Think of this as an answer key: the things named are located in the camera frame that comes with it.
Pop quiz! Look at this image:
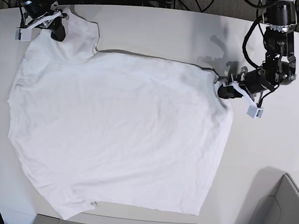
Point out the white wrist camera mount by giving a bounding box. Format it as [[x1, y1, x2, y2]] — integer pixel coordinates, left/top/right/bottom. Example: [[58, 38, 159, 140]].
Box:
[[14, 10, 69, 42], [222, 80, 264, 119]]

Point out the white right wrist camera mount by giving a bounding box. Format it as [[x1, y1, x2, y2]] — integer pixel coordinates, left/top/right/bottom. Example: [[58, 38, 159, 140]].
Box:
[[14, 10, 69, 42]]

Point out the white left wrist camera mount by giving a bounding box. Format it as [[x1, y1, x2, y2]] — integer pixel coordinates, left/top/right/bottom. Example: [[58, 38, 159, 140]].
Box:
[[222, 80, 264, 119]]

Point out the grey cardboard box right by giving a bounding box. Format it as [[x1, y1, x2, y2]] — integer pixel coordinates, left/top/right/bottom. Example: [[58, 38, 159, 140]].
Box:
[[248, 169, 299, 224]]

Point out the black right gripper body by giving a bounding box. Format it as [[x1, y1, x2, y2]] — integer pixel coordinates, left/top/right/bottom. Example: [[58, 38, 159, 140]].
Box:
[[21, 0, 58, 27]]

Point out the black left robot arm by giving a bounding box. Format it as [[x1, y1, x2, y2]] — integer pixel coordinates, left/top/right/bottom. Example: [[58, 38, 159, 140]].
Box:
[[218, 0, 297, 107]]

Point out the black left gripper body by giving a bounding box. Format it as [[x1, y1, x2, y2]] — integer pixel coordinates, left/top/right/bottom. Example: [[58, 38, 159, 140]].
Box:
[[231, 67, 274, 98]]

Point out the white T-shirt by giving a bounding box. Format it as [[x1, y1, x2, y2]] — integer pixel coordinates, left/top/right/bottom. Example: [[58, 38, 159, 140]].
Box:
[[7, 13, 233, 219]]

